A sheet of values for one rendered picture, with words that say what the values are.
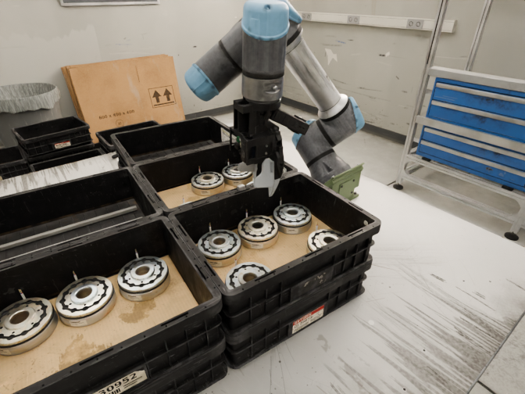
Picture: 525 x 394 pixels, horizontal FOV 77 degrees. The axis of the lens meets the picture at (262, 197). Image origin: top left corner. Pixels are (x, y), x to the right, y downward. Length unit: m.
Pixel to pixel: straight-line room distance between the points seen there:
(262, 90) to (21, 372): 0.62
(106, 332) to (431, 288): 0.78
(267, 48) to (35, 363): 0.65
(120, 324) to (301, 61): 0.85
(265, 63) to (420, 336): 0.68
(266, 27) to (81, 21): 3.27
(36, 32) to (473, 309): 3.60
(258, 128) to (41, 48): 3.20
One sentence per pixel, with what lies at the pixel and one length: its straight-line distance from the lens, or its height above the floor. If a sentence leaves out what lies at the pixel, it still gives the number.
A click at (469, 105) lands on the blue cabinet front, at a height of 0.75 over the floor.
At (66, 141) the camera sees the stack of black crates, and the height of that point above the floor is 0.54.
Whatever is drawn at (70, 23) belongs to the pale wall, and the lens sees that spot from 3.75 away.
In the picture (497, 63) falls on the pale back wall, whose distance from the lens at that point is 3.39.
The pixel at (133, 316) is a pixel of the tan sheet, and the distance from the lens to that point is 0.73.
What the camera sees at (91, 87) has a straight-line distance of 3.65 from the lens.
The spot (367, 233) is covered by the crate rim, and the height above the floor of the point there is 0.92.
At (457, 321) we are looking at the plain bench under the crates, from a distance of 0.96.
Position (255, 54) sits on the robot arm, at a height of 1.28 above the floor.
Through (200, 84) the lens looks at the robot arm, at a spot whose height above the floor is 1.21.
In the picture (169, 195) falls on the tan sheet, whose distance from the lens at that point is 1.07.
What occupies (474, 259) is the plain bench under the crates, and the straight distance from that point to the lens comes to 1.16.
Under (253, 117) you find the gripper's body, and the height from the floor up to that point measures 1.17.
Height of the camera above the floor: 1.37
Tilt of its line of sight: 32 degrees down
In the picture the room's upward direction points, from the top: straight up
